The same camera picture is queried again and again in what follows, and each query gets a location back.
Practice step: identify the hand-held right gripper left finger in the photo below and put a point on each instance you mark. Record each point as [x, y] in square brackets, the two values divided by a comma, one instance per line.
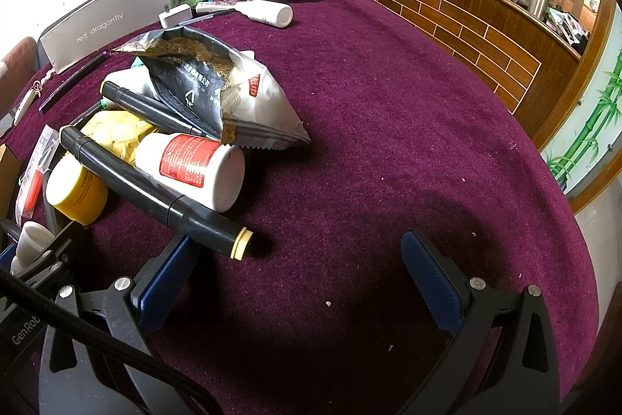
[163, 283]

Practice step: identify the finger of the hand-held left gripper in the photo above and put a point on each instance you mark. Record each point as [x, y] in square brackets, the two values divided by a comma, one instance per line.
[6, 232]
[63, 245]

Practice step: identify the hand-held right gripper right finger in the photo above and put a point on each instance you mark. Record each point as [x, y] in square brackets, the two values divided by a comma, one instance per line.
[432, 279]

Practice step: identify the small white bottle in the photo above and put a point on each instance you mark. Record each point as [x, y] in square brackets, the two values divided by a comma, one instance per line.
[31, 242]

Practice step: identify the yellow jar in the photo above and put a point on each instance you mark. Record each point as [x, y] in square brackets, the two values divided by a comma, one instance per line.
[73, 194]

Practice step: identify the cardboard box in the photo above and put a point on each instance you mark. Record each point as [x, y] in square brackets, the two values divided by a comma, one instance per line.
[6, 177]

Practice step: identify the black marker with beige end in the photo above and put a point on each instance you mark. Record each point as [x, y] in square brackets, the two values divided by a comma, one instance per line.
[146, 196]

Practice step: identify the white bottle with red label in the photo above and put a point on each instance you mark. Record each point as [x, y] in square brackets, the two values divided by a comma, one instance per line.
[189, 162]

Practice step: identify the black marker pen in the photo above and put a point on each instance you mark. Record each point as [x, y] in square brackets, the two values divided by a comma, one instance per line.
[146, 104]

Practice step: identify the blue cartoon tissue pack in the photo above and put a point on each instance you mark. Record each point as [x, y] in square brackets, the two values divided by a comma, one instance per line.
[140, 62]

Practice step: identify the black and white snack bag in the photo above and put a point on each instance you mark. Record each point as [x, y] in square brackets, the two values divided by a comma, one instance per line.
[194, 74]

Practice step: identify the clear plastic case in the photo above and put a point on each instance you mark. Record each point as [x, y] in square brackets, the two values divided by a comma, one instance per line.
[34, 181]

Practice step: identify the black phone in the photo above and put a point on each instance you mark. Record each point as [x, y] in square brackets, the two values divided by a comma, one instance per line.
[5, 125]

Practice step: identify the crumpled yellow packet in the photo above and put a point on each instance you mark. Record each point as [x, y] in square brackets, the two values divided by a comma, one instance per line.
[116, 130]

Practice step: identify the maroon tablecloth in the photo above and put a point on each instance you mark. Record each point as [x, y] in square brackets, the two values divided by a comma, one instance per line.
[388, 128]

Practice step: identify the black pen with purple cap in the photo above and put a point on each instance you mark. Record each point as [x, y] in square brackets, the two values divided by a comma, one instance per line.
[73, 79]

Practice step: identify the brown armchair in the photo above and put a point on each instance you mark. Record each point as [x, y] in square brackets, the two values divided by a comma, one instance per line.
[17, 65]

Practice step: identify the grey shoe box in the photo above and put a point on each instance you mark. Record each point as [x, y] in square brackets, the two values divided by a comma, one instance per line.
[107, 26]

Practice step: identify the white charger plug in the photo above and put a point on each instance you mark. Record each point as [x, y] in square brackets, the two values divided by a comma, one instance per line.
[175, 15]

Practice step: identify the clear ballpoint pen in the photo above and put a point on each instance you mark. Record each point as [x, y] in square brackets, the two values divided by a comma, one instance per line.
[209, 17]

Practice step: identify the wooden counter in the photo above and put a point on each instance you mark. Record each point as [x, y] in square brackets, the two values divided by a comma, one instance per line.
[437, 6]

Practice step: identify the white pen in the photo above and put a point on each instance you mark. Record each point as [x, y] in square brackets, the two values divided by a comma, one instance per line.
[214, 8]

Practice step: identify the slim white bottle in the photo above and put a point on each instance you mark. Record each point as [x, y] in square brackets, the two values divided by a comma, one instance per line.
[267, 12]

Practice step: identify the bamboo wall decal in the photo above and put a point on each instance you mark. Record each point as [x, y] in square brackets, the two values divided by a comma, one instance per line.
[593, 123]

